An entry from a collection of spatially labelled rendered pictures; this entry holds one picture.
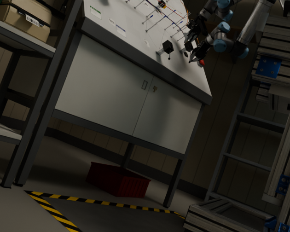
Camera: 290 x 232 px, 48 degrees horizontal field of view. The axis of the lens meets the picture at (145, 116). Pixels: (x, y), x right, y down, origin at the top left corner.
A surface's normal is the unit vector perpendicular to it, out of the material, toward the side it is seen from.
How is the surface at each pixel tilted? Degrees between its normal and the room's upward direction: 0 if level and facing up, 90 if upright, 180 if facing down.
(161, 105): 90
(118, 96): 90
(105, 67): 90
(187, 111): 90
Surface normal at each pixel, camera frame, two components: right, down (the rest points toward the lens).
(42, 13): 0.78, -0.10
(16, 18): 0.71, 0.21
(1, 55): 0.87, 0.29
